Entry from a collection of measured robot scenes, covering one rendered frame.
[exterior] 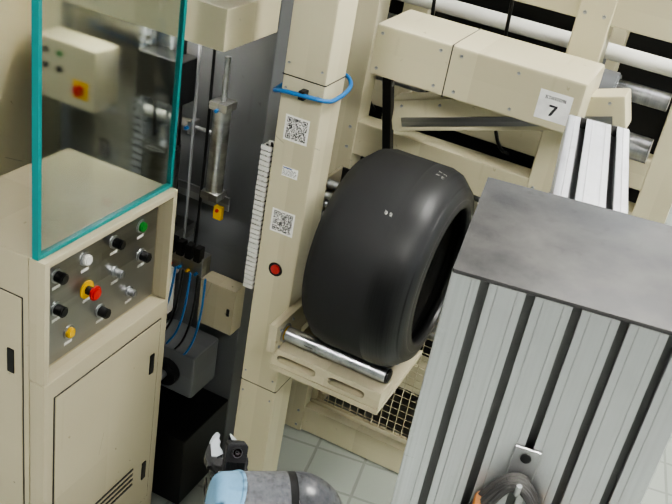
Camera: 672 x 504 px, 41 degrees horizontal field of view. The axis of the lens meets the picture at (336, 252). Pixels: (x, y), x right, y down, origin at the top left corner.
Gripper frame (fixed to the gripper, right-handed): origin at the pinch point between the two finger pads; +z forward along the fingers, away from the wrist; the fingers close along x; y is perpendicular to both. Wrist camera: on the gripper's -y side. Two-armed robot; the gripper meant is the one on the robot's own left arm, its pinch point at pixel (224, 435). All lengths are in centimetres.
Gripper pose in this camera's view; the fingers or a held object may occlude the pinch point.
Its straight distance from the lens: 209.5
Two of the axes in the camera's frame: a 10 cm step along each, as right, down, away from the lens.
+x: 9.4, 1.8, 2.8
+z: -1.6, -5.1, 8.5
